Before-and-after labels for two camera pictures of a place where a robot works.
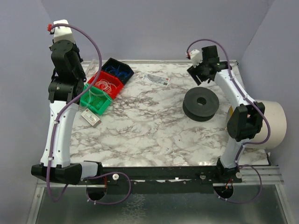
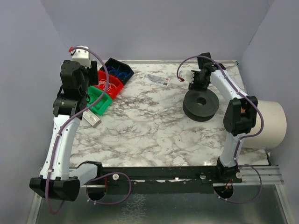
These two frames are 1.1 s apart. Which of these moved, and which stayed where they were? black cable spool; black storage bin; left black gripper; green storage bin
Moved: left black gripper
Stayed: black storage bin; black cable spool; green storage bin
